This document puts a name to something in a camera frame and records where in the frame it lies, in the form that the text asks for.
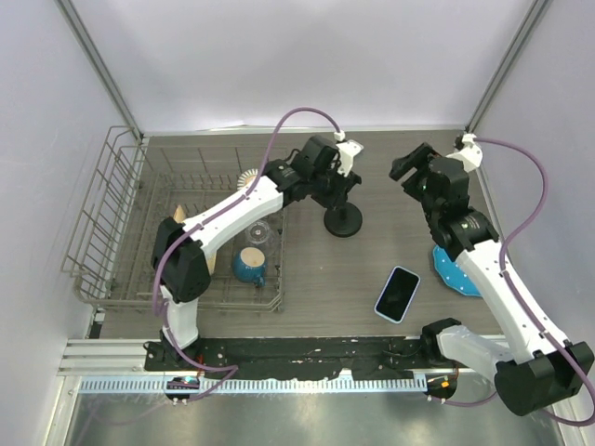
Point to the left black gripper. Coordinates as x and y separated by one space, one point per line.
338 196

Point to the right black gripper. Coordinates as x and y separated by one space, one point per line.
419 158

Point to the black phone stand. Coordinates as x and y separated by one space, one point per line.
342 218

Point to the phone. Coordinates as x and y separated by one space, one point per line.
397 295

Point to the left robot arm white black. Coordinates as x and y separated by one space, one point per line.
321 170

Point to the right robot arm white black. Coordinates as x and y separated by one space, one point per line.
539 365

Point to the white ribbed cup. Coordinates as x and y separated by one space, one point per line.
246 178

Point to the clear glass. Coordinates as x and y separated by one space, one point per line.
261 235

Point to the blue mug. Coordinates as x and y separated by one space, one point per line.
249 266

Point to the blue polka dot plate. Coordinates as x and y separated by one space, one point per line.
452 275

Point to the right beige plate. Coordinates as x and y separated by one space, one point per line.
211 262

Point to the beige plate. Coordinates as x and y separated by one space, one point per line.
211 262
179 214

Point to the left beige plate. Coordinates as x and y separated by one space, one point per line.
179 214

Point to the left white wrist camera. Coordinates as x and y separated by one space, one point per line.
348 150

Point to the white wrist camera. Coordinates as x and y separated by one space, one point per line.
468 152
348 150

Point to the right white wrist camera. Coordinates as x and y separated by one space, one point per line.
468 152

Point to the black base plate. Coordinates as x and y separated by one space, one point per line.
314 358

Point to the white slotted cable duct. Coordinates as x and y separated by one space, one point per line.
170 385

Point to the grey wire dish rack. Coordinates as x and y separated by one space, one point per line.
136 185

